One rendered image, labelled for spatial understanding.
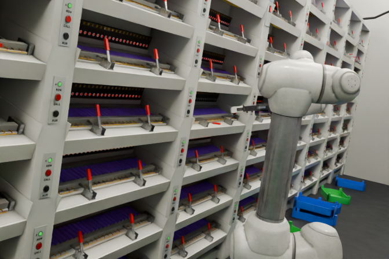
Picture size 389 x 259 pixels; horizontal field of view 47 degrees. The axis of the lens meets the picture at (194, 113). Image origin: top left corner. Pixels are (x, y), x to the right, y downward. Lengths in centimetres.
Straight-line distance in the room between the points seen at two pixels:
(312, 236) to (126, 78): 83
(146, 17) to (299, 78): 52
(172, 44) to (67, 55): 65
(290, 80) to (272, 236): 53
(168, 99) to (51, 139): 67
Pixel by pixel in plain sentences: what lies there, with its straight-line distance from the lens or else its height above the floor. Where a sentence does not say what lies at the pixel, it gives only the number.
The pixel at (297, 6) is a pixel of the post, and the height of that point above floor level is 151.
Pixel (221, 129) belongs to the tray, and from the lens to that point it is 209.
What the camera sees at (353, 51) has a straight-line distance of 509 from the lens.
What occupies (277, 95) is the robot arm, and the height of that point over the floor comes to 96.
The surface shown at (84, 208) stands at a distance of 140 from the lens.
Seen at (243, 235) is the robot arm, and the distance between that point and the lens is 161.
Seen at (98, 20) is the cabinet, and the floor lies 111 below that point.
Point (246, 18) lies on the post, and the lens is 241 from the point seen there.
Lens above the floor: 99
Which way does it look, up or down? 6 degrees down
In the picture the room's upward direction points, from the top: 9 degrees clockwise
